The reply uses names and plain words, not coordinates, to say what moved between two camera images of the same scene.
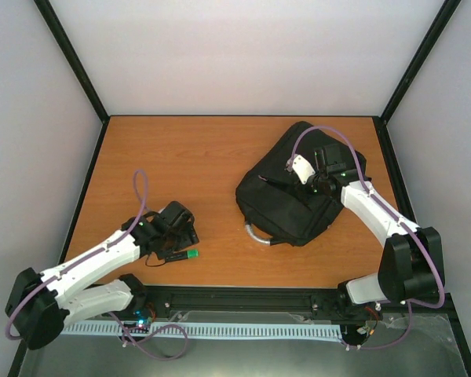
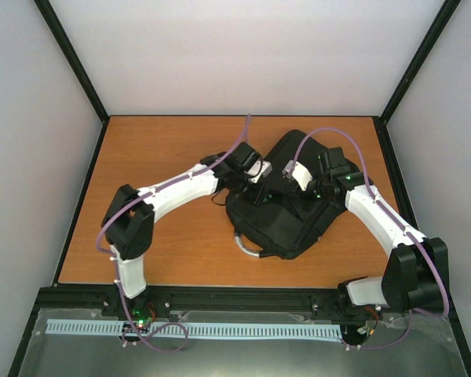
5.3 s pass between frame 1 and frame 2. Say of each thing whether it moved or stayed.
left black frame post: stayed
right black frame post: stayed
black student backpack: moved
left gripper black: moved
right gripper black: stayed
